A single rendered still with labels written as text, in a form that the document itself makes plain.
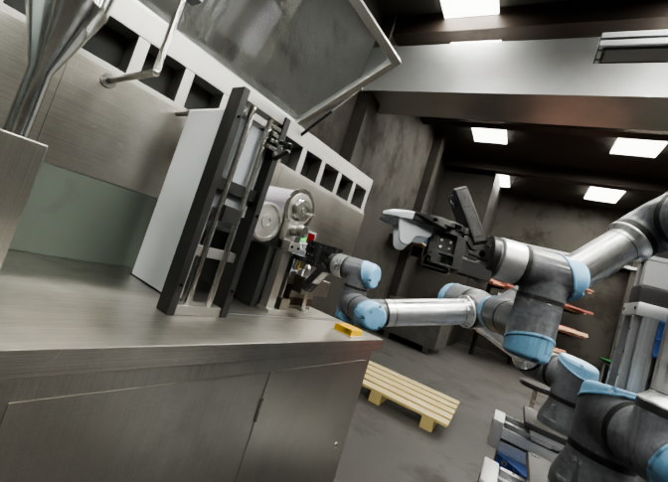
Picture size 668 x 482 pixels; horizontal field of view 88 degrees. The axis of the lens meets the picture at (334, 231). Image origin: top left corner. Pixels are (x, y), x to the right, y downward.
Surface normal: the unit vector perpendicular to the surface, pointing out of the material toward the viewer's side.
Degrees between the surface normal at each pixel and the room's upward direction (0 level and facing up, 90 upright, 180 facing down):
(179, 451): 90
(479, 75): 90
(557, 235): 90
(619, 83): 90
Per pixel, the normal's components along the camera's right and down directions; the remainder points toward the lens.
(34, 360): 0.77, 0.20
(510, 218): -0.46, -0.21
